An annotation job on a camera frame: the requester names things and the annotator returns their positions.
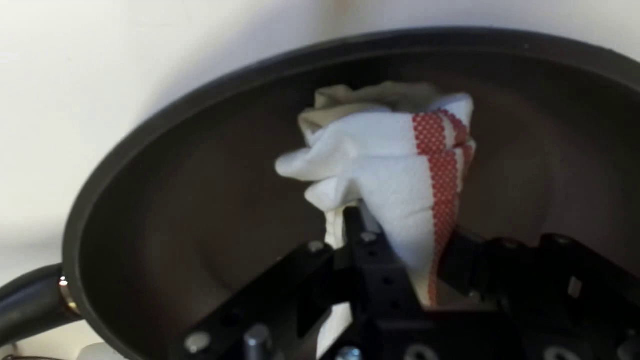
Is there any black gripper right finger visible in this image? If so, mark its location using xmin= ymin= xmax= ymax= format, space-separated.
xmin=442 ymin=228 xmax=640 ymax=329

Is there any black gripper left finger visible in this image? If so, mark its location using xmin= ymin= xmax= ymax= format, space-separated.
xmin=178 ymin=205 xmax=427 ymax=360

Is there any white towel with red stripe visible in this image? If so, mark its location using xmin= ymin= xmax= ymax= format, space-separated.
xmin=275 ymin=80 xmax=481 ymax=356

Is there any black frying pan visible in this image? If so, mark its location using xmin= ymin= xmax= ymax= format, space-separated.
xmin=0 ymin=25 xmax=640 ymax=360

